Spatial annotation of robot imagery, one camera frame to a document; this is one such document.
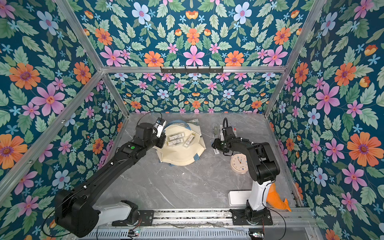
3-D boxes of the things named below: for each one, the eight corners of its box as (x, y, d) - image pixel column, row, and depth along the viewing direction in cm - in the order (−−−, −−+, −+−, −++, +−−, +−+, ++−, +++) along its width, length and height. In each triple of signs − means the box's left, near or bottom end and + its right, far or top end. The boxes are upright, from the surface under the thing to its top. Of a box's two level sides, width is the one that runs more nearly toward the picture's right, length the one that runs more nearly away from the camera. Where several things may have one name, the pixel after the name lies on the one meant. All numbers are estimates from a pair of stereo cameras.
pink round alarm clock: (231, 174, 90) (232, 172, 88) (229, 156, 99) (230, 153, 96) (248, 174, 90) (250, 172, 88) (244, 155, 99) (246, 153, 96)
